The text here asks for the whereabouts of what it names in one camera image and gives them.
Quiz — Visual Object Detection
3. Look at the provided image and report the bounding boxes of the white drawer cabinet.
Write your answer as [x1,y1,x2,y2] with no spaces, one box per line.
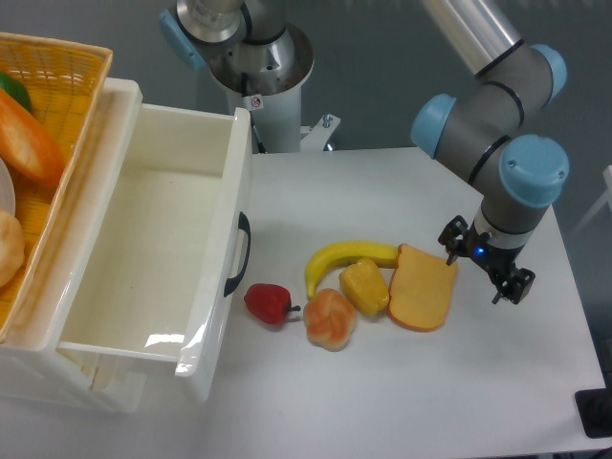
[1,78,145,412]

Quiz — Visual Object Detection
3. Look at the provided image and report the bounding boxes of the black device at edge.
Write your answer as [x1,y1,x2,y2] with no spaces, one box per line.
[575,388,611,439]

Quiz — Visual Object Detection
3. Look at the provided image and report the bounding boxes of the red toy bell pepper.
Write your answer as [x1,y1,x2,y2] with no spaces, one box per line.
[244,283,301,326]

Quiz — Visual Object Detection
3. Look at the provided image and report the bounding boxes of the white furniture at right edge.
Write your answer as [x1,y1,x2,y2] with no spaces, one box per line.
[571,164,612,234]

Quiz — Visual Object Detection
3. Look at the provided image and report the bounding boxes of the yellow toy banana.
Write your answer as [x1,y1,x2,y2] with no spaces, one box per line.
[304,240,398,299]

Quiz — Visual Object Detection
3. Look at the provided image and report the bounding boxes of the yellow wicker basket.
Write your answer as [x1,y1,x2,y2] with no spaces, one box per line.
[1,33,113,339]

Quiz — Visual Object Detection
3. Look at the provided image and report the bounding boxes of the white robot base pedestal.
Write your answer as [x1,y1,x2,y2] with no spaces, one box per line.
[210,24,340,153]

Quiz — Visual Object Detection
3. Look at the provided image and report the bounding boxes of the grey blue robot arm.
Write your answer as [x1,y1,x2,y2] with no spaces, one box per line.
[159,1,569,303]

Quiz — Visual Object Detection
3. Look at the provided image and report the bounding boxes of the black drawer handle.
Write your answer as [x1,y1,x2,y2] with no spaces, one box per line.
[224,211,252,297]

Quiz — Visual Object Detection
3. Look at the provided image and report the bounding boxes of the toy bread slice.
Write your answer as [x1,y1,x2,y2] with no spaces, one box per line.
[387,244,458,332]

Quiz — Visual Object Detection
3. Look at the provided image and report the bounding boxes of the green toy pepper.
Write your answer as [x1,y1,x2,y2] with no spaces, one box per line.
[0,72,33,113]

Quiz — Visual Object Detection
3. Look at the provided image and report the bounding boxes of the yellow toy bell pepper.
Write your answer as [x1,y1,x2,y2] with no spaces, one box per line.
[339,258,389,317]

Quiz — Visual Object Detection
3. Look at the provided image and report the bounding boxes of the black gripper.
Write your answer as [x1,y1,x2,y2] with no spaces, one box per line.
[438,215,536,304]

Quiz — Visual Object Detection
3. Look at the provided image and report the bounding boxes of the toy knotted bread roll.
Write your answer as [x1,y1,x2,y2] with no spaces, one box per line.
[303,289,357,352]

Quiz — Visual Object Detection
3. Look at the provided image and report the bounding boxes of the orange toy baguette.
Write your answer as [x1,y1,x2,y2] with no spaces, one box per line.
[1,90,66,187]

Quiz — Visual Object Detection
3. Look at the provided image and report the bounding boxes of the round toy bun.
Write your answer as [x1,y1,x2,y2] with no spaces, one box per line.
[0,209,25,286]

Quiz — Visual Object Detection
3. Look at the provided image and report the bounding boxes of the white plastic drawer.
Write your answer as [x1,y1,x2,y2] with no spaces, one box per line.
[59,104,252,403]

